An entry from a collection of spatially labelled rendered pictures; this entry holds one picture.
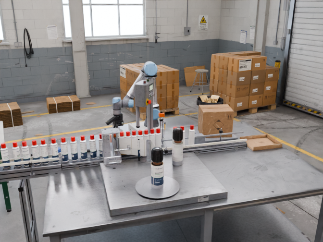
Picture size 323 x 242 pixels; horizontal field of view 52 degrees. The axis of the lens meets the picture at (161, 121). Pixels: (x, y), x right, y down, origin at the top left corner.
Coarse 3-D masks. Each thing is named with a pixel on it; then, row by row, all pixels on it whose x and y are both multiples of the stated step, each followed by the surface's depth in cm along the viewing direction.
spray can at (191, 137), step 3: (192, 126) 290; (189, 129) 293; (192, 129) 291; (189, 132) 292; (192, 132) 291; (189, 135) 293; (192, 135) 292; (189, 138) 294; (192, 138) 293; (189, 141) 294; (192, 141) 294; (189, 144) 295; (192, 144) 295; (189, 147) 296; (192, 147) 296
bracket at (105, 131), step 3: (102, 129) 265; (105, 129) 265; (108, 129) 265; (111, 129) 265; (114, 129) 265; (117, 129) 265; (102, 132) 259; (105, 132) 259; (108, 132) 259; (111, 132) 259; (114, 132) 259; (117, 132) 259
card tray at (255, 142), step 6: (240, 138) 324; (246, 138) 326; (252, 138) 328; (258, 138) 329; (264, 138) 329; (270, 138) 326; (252, 144) 315; (258, 144) 315; (264, 144) 315; (270, 144) 315; (276, 144) 306; (282, 144) 308; (252, 150) 302
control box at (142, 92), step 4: (144, 80) 283; (136, 84) 270; (140, 84) 269; (144, 84) 269; (148, 84) 273; (136, 88) 271; (140, 88) 269; (144, 88) 268; (148, 88) 274; (136, 92) 272; (140, 92) 270; (144, 92) 269; (148, 92) 275; (136, 96) 273; (140, 96) 272; (144, 96) 270; (148, 96) 276; (152, 96) 285; (136, 100) 274; (140, 100) 273; (144, 100) 272; (148, 100) 276; (152, 100) 286; (136, 104) 275; (140, 104) 274; (144, 104) 273; (148, 104) 278
